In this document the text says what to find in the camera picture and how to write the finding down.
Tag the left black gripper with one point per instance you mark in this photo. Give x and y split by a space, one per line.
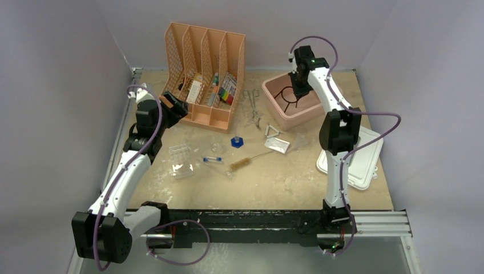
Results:
176 112

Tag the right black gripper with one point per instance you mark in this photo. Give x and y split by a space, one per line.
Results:
298 92

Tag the clear glass beaker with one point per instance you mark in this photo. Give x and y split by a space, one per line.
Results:
218 147

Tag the blue hexagonal base cylinder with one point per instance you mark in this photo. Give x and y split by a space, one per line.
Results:
237 141

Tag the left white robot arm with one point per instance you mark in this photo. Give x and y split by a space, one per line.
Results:
104 232

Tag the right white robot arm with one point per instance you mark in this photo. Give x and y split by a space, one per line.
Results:
339 132

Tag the pink plastic bin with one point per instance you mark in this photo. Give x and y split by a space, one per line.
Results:
290 114

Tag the white orange box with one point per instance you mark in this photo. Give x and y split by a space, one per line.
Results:
195 88

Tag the clear test tube rack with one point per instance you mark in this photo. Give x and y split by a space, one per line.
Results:
181 162

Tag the white clay triangle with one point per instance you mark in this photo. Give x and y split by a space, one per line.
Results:
271 131

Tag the green capped tube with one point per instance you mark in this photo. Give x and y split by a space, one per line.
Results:
213 90

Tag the orange plastic file organizer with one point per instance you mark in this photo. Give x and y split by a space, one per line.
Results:
194 49

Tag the blue capped test tube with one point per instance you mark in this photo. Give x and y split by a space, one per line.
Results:
212 159

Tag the test tube brush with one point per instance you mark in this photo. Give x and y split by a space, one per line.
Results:
245 162

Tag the white plastic bin lid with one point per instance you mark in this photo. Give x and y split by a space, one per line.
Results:
363 168

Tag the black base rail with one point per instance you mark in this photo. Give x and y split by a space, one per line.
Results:
307 228

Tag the aluminium frame rail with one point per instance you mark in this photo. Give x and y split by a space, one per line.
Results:
382 224

